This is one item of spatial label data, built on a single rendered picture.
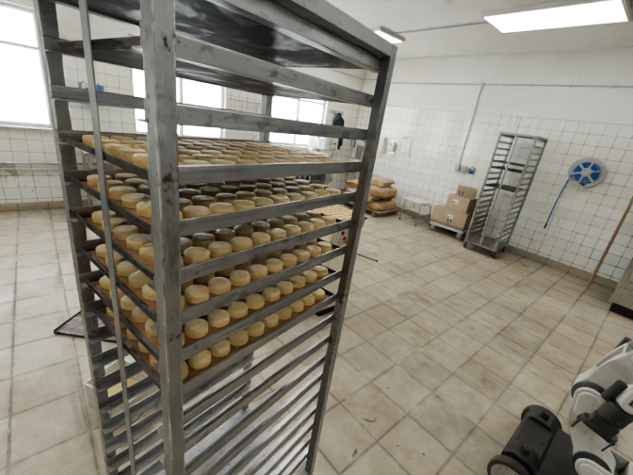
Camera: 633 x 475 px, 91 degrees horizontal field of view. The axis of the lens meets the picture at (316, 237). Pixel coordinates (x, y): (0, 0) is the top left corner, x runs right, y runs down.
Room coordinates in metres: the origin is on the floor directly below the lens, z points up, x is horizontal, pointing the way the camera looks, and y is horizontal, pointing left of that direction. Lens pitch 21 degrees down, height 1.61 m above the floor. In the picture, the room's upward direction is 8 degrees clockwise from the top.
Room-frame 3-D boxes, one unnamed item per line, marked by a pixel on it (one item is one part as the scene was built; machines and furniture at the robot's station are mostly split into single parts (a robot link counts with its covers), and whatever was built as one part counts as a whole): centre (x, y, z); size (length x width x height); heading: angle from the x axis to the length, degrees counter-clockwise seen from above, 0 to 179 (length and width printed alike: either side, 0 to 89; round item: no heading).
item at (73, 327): (1.88, 1.40, 0.01); 0.60 x 0.40 x 0.03; 89
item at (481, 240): (4.88, -2.78, 0.93); 0.64 x 0.51 x 1.78; 136
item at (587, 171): (4.55, -3.58, 1.10); 0.41 x 0.17 x 1.10; 43
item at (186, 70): (0.82, 0.25, 1.68); 0.60 x 0.40 x 0.02; 144
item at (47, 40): (0.94, 0.40, 1.68); 0.64 x 0.03 x 0.03; 144
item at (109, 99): (0.94, 0.40, 1.59); 0.64 x 0.03 x 0.03; 144
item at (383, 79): (0.94, -0.12, 0.97); 0.03 x 0.03 x 1.70; 54
